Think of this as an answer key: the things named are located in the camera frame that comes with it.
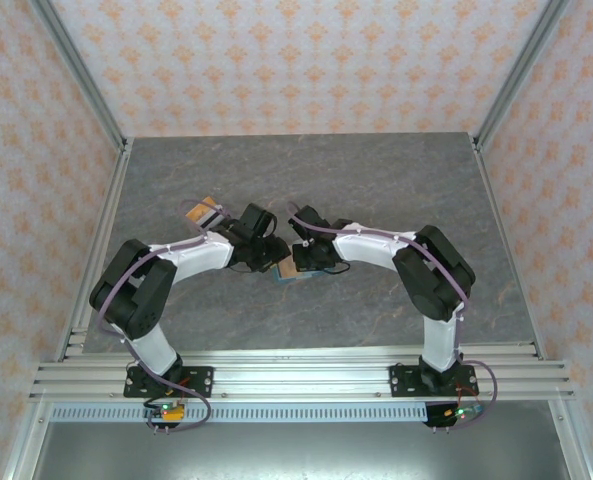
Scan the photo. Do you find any teal card holder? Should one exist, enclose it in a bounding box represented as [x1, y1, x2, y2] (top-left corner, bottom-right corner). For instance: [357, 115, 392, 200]
[270, 259, 340, 286]

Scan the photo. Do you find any silver mirror card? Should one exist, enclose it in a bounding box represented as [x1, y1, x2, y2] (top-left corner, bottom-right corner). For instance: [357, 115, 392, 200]
[198, 209, 227, 229]

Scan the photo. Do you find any orange card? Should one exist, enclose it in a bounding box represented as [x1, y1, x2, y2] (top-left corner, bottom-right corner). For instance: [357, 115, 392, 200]
[184, 196, 222, 225]

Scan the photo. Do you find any controller board with LEDs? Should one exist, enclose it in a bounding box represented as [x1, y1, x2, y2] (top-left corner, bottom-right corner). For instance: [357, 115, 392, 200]
[425, 402, 487, 429]
[143, 399, 187, 426]

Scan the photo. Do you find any steel sheet panel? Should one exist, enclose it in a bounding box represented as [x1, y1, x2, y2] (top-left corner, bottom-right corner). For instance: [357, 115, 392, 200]
[30, 422, 567, 480]

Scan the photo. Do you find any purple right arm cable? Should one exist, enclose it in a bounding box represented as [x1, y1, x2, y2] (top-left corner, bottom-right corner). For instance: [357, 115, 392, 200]
[286, 200, 502, 430]

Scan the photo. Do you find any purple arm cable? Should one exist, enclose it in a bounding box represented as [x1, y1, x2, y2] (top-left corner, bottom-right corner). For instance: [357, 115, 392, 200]
[97, 198, 235, 432]
[286, 200, 502, 430]

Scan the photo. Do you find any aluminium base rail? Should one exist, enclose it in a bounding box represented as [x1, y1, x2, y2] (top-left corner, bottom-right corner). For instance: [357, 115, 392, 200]
[28, 349, 577, 401]

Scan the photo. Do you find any aluminium table side rail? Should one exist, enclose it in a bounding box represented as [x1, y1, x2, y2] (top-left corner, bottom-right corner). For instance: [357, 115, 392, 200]
[55, 138, 135, 362]
[470, 133, 547, 361]

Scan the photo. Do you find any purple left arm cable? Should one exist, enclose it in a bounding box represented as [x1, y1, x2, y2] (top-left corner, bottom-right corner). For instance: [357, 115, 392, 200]
[97, 198, 235, 432]

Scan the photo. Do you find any grey slotted cable duct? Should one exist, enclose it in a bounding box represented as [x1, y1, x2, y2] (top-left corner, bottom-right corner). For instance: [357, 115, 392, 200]
[49, 403, 430, 424]

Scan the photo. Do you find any aluminium frame post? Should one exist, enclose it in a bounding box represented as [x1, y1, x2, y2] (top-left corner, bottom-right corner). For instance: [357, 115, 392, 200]
[29, 0, 129, 154]
[473, 0, 572, 151]

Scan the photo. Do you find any aluminium frame leg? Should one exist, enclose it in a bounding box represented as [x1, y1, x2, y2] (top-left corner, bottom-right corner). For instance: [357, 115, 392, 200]
[0, 399, 52, 480]
[548, 399, 593, 480]

